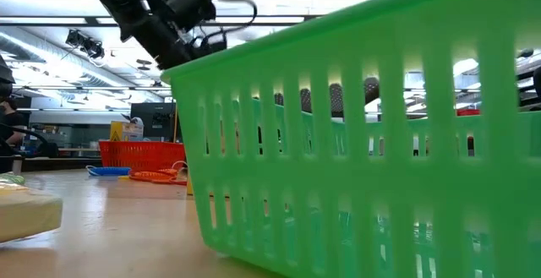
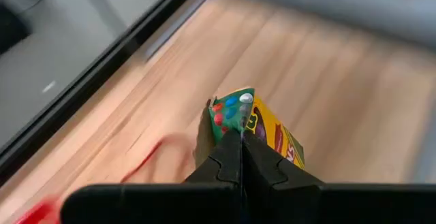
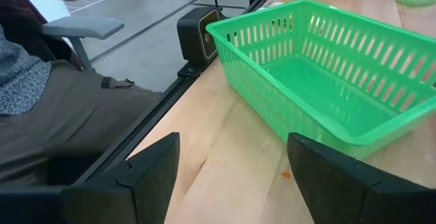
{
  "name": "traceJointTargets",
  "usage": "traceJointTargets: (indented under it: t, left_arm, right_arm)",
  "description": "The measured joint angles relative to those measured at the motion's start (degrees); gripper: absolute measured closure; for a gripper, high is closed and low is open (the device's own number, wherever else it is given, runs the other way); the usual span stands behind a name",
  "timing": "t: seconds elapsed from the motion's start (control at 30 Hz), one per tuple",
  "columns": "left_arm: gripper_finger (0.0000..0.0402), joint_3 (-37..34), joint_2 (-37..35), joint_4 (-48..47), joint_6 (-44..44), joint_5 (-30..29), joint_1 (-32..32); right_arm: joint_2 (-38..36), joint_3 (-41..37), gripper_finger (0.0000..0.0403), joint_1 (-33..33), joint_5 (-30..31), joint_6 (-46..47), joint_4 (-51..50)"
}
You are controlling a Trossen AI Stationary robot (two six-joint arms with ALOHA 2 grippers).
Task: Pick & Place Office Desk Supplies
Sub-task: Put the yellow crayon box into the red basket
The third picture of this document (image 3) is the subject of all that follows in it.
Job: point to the person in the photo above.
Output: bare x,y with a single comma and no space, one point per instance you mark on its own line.
68,122

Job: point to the grey chair armrest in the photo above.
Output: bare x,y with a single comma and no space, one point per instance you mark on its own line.
81,26

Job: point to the black table-level camera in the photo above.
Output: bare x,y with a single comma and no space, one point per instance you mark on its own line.
192,33

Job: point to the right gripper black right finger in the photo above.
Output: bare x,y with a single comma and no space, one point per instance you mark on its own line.
327,183

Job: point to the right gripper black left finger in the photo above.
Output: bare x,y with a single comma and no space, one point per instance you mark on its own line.
153,183

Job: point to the green plastic slotted basket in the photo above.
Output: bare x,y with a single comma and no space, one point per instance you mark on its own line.
306,81

